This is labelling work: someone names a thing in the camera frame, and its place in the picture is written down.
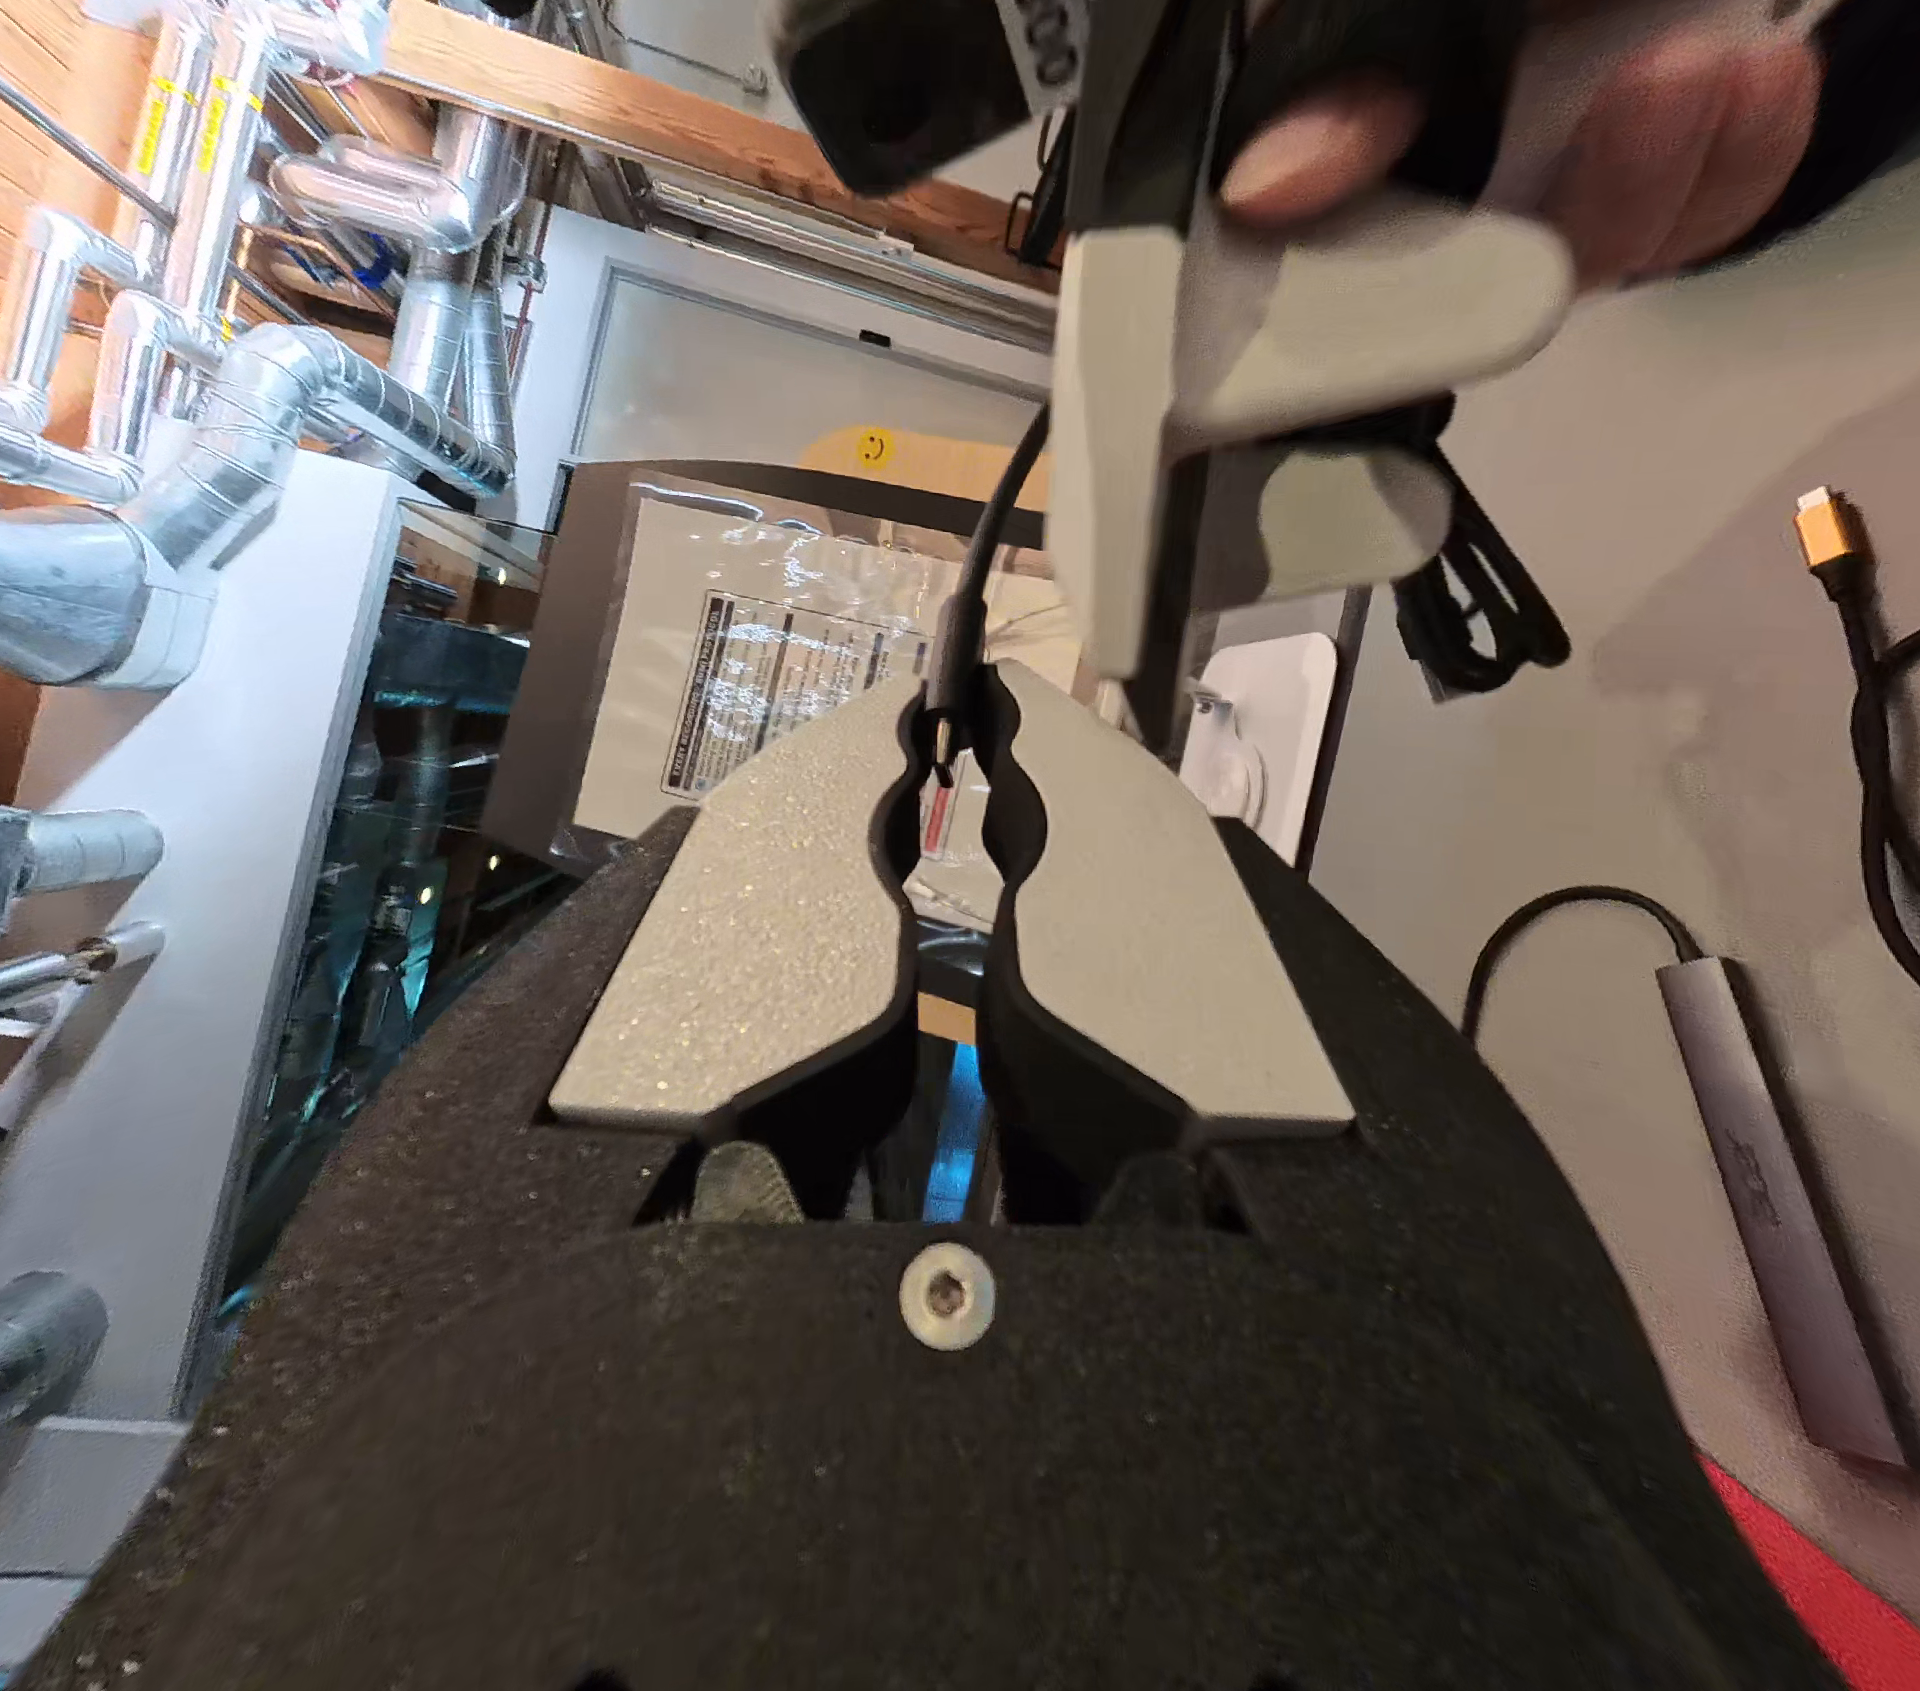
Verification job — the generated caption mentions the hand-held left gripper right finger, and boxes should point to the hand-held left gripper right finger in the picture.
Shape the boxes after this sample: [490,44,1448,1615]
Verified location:
[973,660,1363,1156]

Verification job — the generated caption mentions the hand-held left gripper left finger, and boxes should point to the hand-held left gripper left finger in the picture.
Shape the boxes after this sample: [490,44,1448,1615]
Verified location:
[547,678,925,1142]

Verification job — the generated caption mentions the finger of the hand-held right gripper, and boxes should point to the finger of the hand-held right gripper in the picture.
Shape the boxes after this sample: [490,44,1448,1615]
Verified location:
[1047,206,1580,686]
[1184,446,1461,618]

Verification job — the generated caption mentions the black USB-C cable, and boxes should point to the black USB-C cable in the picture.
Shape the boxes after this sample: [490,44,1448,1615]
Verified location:
[919,408,1572,794]

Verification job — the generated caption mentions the grey USB hub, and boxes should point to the grey USB hub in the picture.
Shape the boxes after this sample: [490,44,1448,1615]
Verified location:
[1462,886,1920,1476]

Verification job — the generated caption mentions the white power adapter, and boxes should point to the white power adapter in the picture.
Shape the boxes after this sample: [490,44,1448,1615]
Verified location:
[1177,634,1341,830]

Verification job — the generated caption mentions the white framed board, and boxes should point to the white framed board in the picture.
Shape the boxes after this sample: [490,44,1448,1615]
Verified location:
[576,258,1061,478]

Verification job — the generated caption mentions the clear glass panel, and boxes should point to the clear glass panel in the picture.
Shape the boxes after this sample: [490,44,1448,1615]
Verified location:
[224,498,580,1326]

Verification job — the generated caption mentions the silver insulated pipes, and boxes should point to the silver insulated pipes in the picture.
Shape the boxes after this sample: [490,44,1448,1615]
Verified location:
[0,0,603,696]

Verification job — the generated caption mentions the red plastic bin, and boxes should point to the red plastic bin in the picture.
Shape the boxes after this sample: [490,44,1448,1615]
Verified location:
[1703,1452,1920,1691]

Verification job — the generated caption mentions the black cable with orange plugs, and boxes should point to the black cable with orange plugs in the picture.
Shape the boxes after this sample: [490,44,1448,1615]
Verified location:
[1854,672,1920,966]
[1793,488,1920,734]

